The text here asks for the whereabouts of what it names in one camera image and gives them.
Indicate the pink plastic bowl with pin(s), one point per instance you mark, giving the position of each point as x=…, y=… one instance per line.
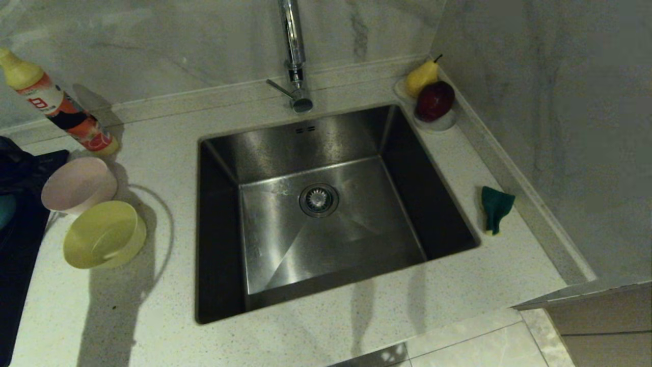
x=76, y=186

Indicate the blue plastic bowl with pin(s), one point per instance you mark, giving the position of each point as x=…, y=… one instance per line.
x=5, y=211

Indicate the yellow and green sponge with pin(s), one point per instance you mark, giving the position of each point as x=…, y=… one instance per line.
x=494, y=206

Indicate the dark red apple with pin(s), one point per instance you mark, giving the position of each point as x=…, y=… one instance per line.
x=435, y=99

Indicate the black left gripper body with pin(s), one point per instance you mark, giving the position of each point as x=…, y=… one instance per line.
x=15, y=165

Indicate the yellow detergent bottle red label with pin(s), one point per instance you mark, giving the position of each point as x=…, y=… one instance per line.
x=56, y=104

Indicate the black induction cooktop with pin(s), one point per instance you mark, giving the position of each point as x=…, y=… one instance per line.
x=20, y=265

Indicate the chrome faucet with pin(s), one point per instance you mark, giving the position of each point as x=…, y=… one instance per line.
x=294, y=41

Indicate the yellow pear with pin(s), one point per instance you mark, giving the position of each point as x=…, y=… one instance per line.
x=420, y=79

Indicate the yellow plastic bowl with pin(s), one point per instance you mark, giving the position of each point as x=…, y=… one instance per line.
x=102, y=239

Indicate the stainless steel sink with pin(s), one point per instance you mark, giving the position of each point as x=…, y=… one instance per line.
x=331, y=244

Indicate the small white dish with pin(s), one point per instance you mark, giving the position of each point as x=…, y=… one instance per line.
x=438, y=126

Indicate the metal sink drain strainer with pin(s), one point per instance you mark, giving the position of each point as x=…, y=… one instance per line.
x=319, y=200

